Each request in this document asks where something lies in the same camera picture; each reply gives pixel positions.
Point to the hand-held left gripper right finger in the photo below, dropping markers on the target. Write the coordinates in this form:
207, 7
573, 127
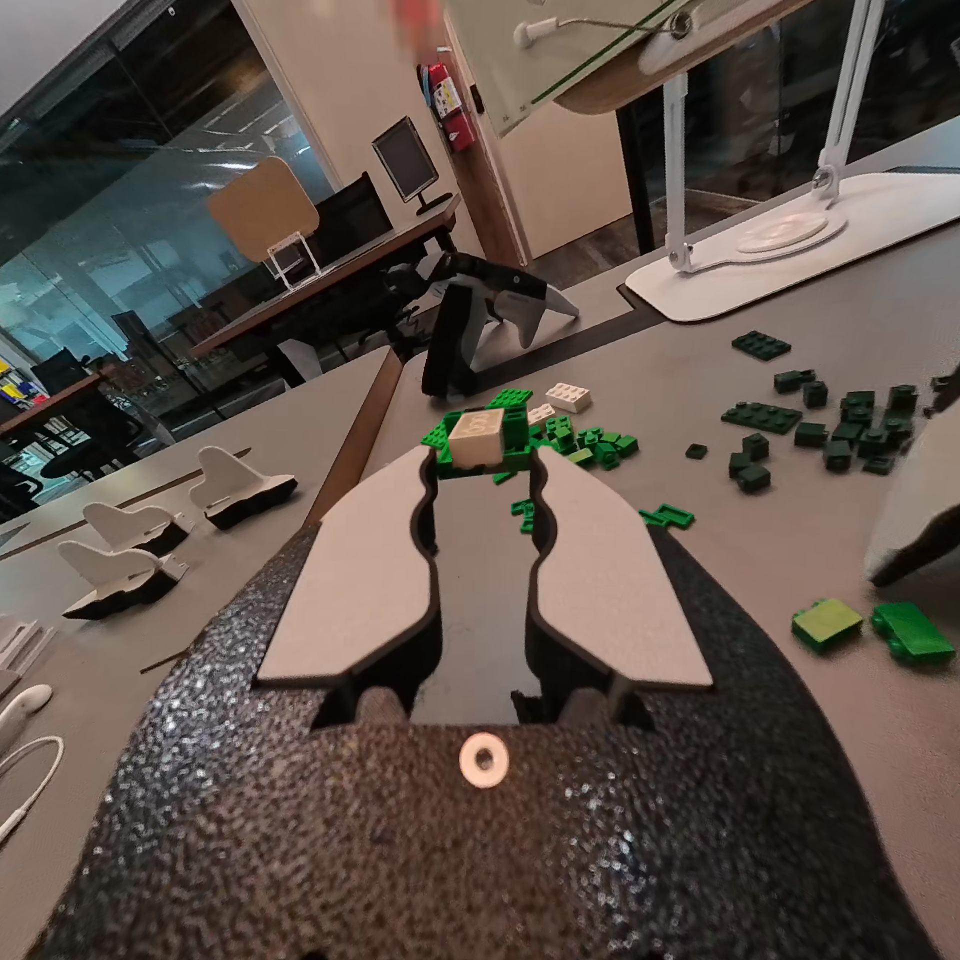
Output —
607, 585

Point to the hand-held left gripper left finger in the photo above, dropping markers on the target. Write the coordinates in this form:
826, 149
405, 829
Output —
360, 585

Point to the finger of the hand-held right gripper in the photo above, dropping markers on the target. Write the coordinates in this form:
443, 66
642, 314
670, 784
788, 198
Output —
922, 495

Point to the green and white lego assembly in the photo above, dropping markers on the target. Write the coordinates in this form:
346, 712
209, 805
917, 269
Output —
476, 439

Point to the pile of bright green lego pieces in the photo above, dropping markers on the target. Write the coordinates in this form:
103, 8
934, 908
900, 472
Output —
592, 446

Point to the pile of dark green lego pieces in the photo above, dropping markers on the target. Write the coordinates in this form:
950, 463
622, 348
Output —
757, 418

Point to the white lego brick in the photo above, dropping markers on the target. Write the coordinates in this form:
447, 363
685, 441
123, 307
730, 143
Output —
541, 412
568, 396

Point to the lego instruction book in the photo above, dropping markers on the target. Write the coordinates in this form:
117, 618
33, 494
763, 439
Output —
525, 75

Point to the black and white spare gripper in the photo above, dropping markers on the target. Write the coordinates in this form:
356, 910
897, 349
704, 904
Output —
450, 345

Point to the white book stand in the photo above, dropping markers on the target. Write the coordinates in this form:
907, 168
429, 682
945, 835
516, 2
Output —
787, 247

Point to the wooden top office desk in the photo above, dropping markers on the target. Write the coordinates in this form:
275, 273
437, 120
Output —
337, 277
45, 405

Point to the clear acrylic stand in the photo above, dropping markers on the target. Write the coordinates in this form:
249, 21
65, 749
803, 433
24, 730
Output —
279, 259

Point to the black office chair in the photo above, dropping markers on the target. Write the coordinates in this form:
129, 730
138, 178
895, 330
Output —
352, 214

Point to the cork board sign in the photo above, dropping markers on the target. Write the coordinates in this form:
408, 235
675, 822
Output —
259, 206

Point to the red fire extinguisher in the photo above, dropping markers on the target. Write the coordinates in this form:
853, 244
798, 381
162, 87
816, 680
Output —
457, 112

